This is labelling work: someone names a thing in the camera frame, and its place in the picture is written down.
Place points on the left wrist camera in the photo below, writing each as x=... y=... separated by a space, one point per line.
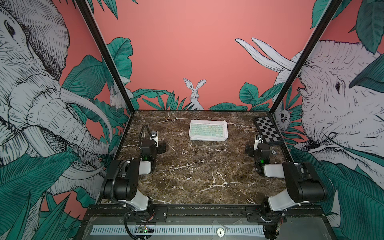
x=154 y=137

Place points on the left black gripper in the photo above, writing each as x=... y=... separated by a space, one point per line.
x=161 y=148

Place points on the round silver lock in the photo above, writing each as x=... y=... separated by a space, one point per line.
x=220 y=232

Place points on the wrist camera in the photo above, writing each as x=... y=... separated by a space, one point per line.
x=258 y=140
x=154 y=137

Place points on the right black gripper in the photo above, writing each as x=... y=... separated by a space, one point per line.
x=251 y=152

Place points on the white slotted cable duct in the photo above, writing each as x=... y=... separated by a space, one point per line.
x=176 y=230

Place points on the small electronics board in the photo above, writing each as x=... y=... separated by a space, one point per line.
x=143 y=230

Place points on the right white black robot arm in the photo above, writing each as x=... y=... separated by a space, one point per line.
x=303 y=184

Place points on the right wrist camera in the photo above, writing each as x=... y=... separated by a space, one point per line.
x=258 y=140

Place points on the black front mounting rail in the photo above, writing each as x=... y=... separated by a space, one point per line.
x=163 y=213

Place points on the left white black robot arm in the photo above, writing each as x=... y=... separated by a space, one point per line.
x=120 y=185

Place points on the green keyboard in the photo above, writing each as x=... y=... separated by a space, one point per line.
x=201 y=130

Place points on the left black frame post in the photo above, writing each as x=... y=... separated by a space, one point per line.
x=98 y=38

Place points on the right black frame post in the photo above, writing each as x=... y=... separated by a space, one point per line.
x=324 y=21

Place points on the black white checkerboard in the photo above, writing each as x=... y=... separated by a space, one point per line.
x=266 y=128

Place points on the black frame post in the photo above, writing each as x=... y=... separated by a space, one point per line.
x=98 y=38
x=324 y=21

